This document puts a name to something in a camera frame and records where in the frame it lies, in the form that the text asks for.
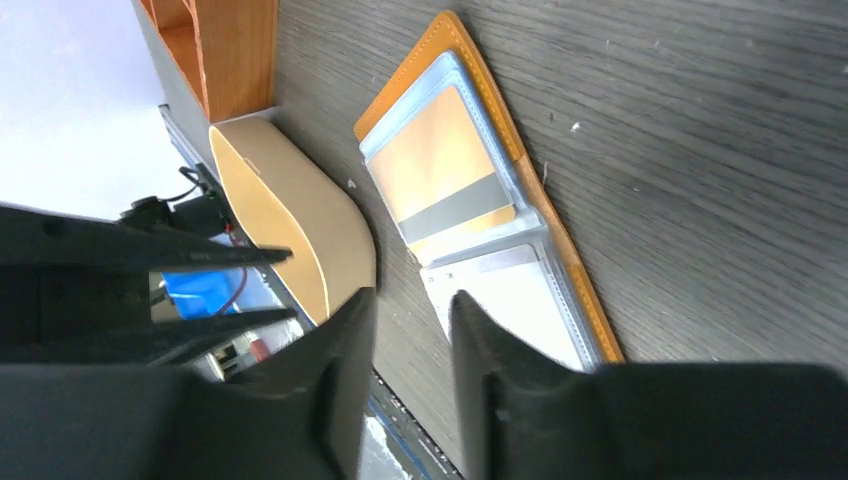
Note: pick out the gold VIP credit card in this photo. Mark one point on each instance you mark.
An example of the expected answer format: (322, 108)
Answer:
(438, 179)

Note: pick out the blue plastic bin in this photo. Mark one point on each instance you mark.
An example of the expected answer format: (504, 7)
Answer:
(206, 293)

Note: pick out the silver VIP credit card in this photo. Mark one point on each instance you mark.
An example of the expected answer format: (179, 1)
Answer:
(512, 287)

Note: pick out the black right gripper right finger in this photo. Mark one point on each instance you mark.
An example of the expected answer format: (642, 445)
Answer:
(522, 415)

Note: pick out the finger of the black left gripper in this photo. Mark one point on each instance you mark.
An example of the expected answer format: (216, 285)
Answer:
(42, 239)
(165, 343)

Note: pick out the orange wooden compartment tray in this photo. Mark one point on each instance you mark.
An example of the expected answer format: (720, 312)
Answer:
(224, 50)

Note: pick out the orange leather card holder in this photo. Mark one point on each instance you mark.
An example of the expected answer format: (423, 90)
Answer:
(446, 56)

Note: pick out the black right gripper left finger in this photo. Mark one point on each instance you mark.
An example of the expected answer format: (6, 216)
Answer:
(299, 413)

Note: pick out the cream oval plastic tray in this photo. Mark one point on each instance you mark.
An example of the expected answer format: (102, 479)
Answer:
(281, 198)

